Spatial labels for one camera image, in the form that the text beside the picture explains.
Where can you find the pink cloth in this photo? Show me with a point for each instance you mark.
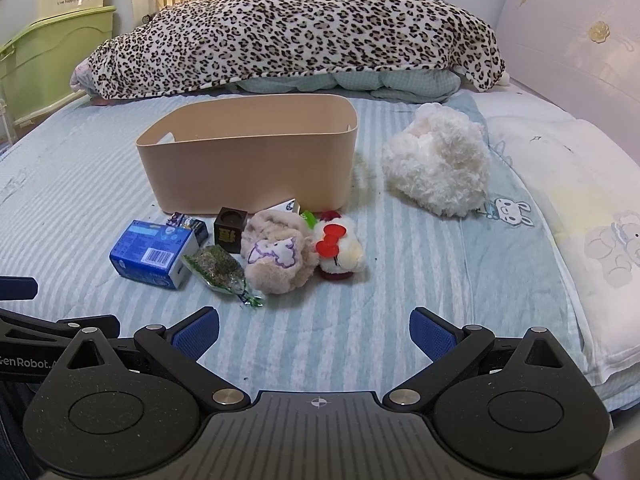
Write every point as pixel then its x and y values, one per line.
pixel 80 77

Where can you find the beige plastic storage bin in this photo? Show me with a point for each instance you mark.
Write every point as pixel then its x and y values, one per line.
pixel 240 170

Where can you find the small dark purple packet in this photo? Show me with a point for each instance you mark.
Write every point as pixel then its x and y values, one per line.
pixel 192 224

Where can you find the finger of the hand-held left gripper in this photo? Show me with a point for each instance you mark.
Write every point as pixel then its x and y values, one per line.
pixel 17 288
pixel 45 329

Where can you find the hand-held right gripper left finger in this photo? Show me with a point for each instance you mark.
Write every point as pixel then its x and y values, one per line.
pixel 196 334

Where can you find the green clear snack packet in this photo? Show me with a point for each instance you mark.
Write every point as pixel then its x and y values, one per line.
pixel 215 267

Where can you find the dark brown wooden cube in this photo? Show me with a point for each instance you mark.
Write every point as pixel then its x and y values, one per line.
pixel 227 232

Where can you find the blue cardboard box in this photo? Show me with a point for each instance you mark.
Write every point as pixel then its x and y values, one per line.
pixel 150 251

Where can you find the small white box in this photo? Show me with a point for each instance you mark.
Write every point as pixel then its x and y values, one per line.
pixel 285 206

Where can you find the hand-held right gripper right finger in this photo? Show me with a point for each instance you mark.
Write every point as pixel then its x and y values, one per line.
pixel 431 334

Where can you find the small green wrapper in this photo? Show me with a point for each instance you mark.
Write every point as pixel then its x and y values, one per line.
pixel 308 218

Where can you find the blue striped bed sheet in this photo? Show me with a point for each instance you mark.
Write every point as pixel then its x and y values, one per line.
pixel 100 175

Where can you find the white fluffy plush toy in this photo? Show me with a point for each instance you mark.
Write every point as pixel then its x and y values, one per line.
pixel 435 165

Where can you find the white bed headboard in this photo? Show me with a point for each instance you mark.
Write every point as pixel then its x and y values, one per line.
pixel 575 60

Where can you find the light green checked quilt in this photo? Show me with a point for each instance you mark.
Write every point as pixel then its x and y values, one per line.
pixel 390 82

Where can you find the white printed pillow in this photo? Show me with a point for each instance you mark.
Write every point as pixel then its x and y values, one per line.
pixel 575 185

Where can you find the light blue bunny print pillow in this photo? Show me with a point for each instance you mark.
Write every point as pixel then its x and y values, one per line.
pixel 510 245

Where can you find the leopard print blanket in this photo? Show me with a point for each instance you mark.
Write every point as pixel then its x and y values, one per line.
pixel 300 30

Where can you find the green plastic drawer cabinet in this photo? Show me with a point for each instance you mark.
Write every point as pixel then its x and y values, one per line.
pixel 50 60

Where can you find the white plush toy red bow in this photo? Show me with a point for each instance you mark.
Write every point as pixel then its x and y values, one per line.
pixel 345 256

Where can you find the beige plush slipper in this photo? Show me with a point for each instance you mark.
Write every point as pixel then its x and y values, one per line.
pixel 270 275

